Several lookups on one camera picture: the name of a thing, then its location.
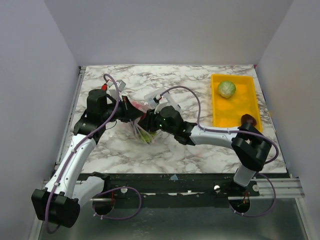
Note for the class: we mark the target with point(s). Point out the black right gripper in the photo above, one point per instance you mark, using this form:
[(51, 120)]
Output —
[(149, 121)]

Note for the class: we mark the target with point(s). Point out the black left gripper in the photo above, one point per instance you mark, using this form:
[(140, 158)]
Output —
[(129, 112)]

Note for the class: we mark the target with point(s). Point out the red tomato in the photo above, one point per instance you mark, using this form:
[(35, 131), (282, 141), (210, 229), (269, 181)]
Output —
[(140, 106)]

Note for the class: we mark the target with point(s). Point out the pale green celery stalk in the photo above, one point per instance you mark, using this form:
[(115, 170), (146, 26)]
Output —
[(148, 138)]

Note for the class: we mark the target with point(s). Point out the clear zip top bag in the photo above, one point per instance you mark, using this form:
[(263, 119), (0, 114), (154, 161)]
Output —
[(134, 129)]

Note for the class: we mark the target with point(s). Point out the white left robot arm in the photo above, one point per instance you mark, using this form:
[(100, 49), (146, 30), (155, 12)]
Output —
[(60, 201)]

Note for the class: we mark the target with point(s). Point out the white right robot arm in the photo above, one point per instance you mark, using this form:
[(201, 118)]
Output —
[(249, 145)]

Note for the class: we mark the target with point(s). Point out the clear plastic screw box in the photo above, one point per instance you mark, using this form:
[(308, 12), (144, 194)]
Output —
[(171, 102)]

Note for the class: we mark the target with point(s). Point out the red utility knife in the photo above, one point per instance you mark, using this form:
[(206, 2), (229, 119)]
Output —
[(104, 87)]

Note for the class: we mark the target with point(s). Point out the green cabbage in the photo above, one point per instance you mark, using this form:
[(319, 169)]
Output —
[(226, 89)]

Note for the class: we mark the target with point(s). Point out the yellow plastic bin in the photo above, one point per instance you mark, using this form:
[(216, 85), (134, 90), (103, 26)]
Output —
[(227, 112)]

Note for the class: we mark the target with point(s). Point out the dark red beet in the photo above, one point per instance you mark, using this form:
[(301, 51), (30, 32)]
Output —
[(247, 118)]

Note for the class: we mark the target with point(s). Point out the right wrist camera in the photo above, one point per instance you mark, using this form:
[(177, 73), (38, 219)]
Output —
[(160, 102)]

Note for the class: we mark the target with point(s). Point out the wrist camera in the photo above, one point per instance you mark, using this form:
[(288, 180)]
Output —
[(111, 89), (160, 102)]

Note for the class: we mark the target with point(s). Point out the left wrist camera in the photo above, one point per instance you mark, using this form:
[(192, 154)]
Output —
[(111, 89)]

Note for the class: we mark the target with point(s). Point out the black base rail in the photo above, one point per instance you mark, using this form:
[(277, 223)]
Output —
[(164, 190)]

